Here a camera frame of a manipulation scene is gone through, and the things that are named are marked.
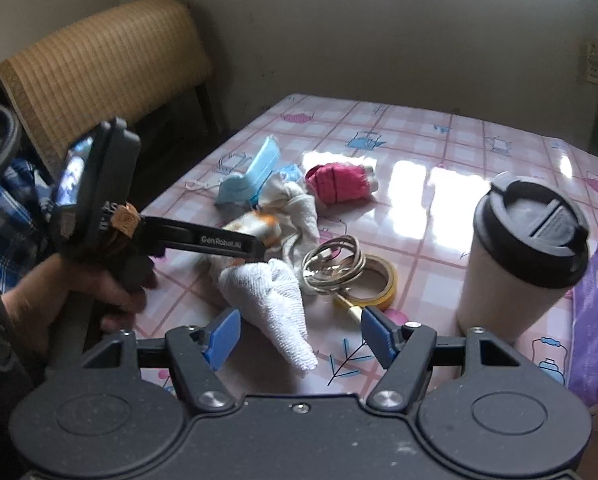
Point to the yellow tape roll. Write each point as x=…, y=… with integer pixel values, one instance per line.
x=386, y=285

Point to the pleated blue face mask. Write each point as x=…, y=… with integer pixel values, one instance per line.
x=266, y=162

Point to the blue plaid shirt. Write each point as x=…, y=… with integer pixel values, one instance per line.
x=6, y=210

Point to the white towel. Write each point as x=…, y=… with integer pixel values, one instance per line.
x=274, y=300

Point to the black round tray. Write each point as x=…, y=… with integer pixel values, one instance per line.
x=509, y=270

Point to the white orange printed cloth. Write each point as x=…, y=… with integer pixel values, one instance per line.
x=259, y=222

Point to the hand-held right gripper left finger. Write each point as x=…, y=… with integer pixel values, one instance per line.
x=223, y=336

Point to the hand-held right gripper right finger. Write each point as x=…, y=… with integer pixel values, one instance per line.
x=377, y=334

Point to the person's left hand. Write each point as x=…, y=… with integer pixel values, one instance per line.
x=54, y=290

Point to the chair with bamboo mat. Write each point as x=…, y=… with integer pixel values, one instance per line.
x=104, y=70

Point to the purple packet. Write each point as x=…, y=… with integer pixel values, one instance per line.
x=596, y=320

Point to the pink cloth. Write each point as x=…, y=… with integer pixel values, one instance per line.
x=336, y=182

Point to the wall socket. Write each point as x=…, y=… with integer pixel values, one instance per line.
x=591, y=64

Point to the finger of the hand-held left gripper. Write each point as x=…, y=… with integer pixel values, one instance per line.
x=214, y=242

